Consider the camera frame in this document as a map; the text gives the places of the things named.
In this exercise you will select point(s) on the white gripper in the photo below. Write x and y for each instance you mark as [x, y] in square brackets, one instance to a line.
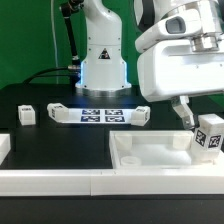
[172, 70]

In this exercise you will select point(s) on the white square table top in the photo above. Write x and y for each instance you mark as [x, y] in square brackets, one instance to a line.
[155, 149]

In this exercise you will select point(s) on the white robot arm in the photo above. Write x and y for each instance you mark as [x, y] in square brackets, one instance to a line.
[95, 35]

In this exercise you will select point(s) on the sheet of fiducial markers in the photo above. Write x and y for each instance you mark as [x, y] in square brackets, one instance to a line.
[99, 116]

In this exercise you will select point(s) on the white front fence wall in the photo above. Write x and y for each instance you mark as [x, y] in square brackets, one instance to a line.
[110, 182]

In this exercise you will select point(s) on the white fence wall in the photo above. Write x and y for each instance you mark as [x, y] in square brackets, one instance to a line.
[110, 182]
[5, 146]

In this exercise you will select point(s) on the white left fence wall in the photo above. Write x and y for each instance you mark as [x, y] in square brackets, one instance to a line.
[5, 146]

